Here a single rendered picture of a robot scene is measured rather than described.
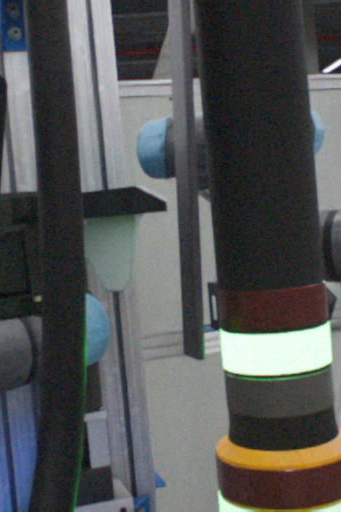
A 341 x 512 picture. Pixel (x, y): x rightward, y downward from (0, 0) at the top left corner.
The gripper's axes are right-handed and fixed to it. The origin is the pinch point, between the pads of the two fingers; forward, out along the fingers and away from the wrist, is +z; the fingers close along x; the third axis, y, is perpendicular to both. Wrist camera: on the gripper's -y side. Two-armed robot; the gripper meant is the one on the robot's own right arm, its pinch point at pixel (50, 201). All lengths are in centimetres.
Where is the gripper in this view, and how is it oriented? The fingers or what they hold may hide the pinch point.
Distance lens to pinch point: 39.3
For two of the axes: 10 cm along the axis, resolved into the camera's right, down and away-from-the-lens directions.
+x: -8.6, 1.0, -5.0
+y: 0.9, 9.9, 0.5
